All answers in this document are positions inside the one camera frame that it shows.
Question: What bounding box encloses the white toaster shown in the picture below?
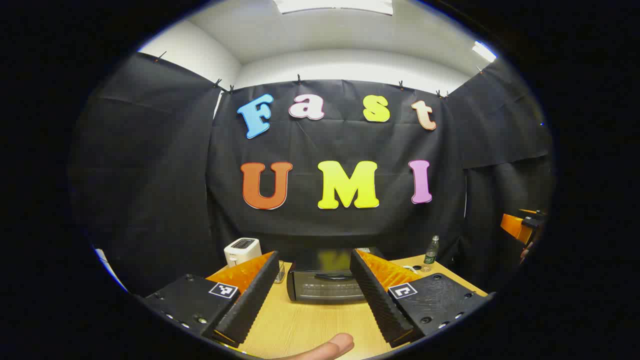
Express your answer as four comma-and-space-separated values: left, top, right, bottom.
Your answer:
223, 238, 263, 268

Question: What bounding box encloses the black electric oven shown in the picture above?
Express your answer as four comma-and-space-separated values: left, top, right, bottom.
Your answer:
286, 247, 385, 305

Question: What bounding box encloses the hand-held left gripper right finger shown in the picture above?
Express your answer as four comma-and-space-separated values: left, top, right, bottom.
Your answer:
349, 248, 496, 349

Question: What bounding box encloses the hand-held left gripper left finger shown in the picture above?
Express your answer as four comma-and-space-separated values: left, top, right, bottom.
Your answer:
142, 250, 281, 348

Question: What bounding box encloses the small ceiling light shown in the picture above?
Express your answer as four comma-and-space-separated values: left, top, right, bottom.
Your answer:
472, 41, 497, 63

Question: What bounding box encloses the clear plastic water bottle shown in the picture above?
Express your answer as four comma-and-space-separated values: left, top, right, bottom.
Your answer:
423, 235, 441, 273

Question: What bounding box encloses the black backdrop cloth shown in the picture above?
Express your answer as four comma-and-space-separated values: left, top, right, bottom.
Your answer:
70, 52, 556, 298

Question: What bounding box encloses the large ceiling light panel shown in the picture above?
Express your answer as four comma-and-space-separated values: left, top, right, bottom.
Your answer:
272, 0, 395, 16

